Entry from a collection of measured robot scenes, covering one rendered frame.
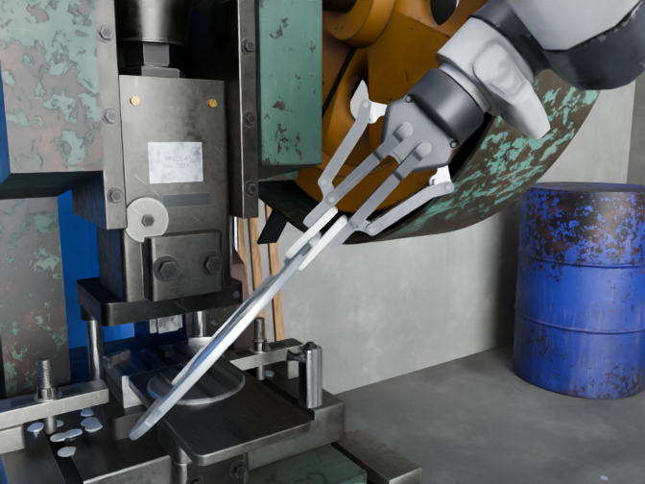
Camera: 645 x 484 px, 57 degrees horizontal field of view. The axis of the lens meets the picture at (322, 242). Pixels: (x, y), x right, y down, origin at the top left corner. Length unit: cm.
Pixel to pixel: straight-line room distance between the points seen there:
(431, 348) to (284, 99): 228
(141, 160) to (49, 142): 12
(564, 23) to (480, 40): 10
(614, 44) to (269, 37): 43
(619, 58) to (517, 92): 8
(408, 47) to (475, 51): 39
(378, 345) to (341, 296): 33
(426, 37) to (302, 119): 24
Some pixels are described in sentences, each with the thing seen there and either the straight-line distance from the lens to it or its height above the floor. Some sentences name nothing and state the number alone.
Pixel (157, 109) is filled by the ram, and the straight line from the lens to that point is 78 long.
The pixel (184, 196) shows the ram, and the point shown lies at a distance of 80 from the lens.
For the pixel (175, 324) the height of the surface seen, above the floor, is 83.
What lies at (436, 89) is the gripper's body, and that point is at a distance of 58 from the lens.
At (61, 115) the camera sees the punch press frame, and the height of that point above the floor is 112.
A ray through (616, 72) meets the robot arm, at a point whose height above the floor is 115.
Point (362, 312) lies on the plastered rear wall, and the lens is 262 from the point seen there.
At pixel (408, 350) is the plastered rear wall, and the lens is 286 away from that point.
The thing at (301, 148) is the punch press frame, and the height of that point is 108.
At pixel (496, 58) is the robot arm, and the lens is 58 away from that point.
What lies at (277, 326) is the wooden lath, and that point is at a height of 47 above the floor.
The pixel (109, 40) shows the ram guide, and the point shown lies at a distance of 74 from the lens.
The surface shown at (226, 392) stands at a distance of 77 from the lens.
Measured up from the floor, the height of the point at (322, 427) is 67.
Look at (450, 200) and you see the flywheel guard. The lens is 82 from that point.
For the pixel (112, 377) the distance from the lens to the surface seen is 91.
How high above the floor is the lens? 110
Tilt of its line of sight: 10 degrees down
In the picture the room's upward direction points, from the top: straight up
